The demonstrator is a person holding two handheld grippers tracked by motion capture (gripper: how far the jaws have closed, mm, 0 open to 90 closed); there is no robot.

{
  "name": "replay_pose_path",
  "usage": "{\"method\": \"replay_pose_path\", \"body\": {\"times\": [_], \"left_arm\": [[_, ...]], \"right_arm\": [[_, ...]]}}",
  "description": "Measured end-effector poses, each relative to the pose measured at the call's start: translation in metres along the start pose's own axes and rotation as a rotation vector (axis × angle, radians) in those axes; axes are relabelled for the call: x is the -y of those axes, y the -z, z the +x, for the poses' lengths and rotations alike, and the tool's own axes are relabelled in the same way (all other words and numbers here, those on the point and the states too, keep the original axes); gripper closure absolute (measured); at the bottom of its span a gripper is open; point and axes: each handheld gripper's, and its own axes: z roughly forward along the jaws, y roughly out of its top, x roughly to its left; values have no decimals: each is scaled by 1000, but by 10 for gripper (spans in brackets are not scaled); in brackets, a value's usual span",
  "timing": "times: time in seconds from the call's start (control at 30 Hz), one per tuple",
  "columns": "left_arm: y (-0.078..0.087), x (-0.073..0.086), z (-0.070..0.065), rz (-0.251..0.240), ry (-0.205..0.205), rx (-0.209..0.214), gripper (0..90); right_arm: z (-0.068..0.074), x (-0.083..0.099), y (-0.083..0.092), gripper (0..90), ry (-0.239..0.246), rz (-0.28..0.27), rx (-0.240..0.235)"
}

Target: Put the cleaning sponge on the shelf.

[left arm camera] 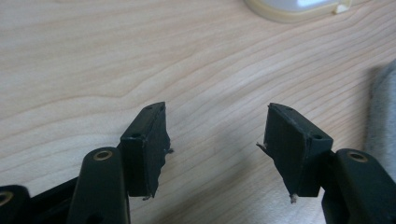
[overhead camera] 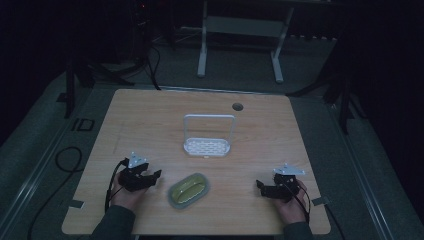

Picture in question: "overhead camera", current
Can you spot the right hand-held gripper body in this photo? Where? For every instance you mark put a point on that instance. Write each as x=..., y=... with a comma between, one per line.
x=286, y=185

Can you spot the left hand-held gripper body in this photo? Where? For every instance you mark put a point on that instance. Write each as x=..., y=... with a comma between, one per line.
x=131, y=178

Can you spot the person's left hand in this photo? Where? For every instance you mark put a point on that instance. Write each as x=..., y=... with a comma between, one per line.
x=128, y=197

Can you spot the person's right hand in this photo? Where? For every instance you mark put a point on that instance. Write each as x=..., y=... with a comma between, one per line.
x=293, y=208

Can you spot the grey oval dish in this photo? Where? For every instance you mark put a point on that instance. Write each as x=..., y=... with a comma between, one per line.
x=173, y=200

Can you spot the yellow-green oval soap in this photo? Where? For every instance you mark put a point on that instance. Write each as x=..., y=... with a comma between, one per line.
x=188, y=191

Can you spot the grey tape piece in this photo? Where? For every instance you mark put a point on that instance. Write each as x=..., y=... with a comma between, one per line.
x=320, y=201
x=76, y=203

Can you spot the black tripod stand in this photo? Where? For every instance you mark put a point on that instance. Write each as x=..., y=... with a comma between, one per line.
x=343, y=100
x=70, y=90

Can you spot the white metal stand frame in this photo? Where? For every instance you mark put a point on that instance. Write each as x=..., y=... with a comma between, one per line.
x=245, y=26

